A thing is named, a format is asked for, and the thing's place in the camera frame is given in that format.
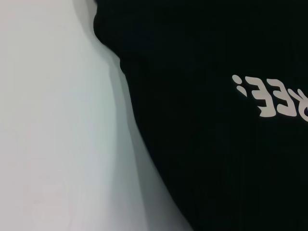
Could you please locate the black shirt with FREE print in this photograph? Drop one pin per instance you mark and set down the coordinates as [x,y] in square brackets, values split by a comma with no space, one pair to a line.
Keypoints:
[192,120]

